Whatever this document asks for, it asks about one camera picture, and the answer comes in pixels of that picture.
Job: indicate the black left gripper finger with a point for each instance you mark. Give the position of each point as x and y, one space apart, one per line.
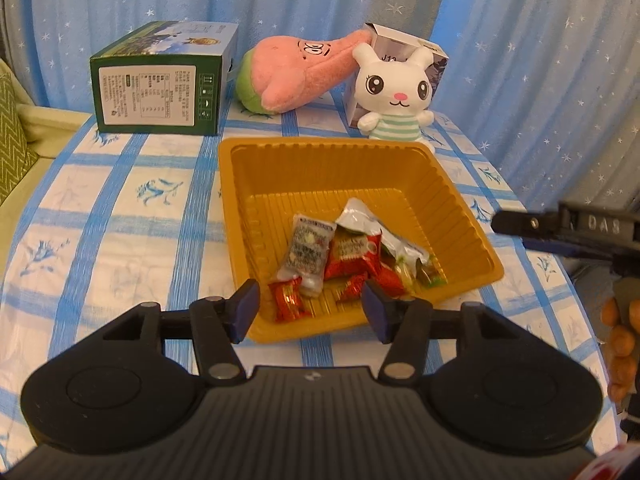
405 326
217 324

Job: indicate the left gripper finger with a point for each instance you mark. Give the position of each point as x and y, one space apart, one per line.
567 249
526 224

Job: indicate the white green snack bag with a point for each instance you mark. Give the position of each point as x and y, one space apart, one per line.
413 263

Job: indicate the small red candy top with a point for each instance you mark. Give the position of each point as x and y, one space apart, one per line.
353 288

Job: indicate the small red candy packet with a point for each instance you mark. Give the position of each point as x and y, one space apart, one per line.
288 300

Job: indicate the large red snack packet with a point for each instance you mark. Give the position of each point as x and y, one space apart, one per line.
351 255

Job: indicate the clear dark snack packet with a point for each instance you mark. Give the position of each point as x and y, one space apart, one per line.
307 254

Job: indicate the person's right hand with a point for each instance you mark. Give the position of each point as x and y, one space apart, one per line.
622 366

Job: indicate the blue checked floral tablecloth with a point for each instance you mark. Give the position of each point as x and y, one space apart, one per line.
119 219

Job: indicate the blue star curtain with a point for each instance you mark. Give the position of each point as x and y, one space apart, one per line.
548 90

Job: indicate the white bunny plush toy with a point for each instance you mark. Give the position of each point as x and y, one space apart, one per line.
395 95

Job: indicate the green printed carton box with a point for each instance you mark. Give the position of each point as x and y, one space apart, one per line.
164 77

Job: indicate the pink starfish plush toy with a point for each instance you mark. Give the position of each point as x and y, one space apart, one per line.
282 73

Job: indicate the pale green sofa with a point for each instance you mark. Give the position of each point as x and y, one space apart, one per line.
48 131

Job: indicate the green chevron cushion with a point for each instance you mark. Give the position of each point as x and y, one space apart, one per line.
16 157

